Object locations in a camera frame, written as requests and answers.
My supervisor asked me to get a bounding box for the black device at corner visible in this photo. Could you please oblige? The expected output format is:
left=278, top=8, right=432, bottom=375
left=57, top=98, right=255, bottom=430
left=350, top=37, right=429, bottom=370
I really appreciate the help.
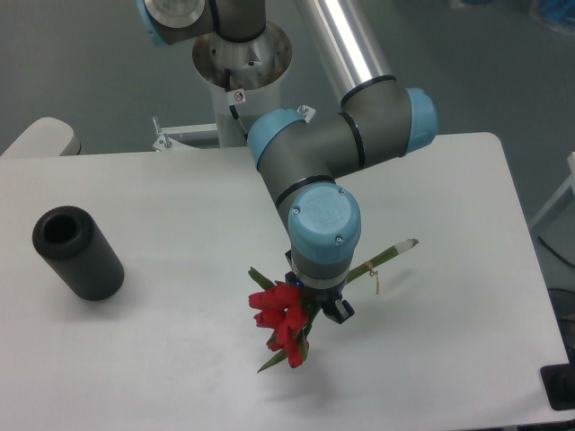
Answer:
left=540, top=364, right=574, bottom=411

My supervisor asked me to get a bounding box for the red tulip bouquet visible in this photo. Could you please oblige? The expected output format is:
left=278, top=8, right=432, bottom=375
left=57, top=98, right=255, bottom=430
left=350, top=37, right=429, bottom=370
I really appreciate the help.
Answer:
left=248, top=238, right=420, bottom=374

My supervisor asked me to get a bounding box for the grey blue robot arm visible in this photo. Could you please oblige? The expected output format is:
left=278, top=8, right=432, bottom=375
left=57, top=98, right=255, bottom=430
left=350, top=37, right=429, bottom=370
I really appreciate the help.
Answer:
left=137, top=1, right=438, bottom=323

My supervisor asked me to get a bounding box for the black ribbed cylinder vase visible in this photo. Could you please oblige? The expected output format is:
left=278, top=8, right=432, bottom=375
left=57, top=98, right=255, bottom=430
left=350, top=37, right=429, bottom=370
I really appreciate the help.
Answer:
left=32, top=206, right=124, bottom=302

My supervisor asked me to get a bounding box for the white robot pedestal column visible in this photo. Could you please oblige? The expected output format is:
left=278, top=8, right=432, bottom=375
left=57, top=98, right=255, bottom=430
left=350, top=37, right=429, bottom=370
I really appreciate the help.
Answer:
left=192, top=22, right=293, bottom=147

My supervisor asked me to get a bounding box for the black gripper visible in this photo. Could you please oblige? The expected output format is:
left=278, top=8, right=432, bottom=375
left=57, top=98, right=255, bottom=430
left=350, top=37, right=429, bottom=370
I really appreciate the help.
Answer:
left=285, top=251, right=353, bottom=323

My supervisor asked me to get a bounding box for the black floor cable right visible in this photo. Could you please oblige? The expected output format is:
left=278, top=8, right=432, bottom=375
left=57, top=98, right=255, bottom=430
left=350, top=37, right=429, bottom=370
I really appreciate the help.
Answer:
left=537, top=235, right=575, bottom=266

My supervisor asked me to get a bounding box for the white pedestal base frame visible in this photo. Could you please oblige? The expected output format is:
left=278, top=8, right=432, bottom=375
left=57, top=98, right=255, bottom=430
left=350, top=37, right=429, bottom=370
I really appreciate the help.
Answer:
left=151, top=104, right=315, bottom=152

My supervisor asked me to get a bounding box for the white rounded side table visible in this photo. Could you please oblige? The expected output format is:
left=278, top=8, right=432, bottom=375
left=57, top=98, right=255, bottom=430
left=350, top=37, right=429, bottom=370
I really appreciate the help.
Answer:
left=1, top=117, right=82, bottom=160

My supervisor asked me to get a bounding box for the white frame at right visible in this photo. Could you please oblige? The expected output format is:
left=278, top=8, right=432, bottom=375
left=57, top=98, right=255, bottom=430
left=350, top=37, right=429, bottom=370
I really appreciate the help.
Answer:
left=527, top=153, right=574, bottom=234

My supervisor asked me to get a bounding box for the blue bag top right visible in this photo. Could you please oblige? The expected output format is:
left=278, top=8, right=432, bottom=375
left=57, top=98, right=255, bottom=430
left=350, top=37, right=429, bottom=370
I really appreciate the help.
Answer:
left=528, top=0, right=574, bottom=35

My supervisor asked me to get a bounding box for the black cable on pedestal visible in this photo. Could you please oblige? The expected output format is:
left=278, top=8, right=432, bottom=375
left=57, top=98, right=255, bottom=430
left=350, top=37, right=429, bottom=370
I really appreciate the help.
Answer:
left=223, top=67, right=251, bottom=138

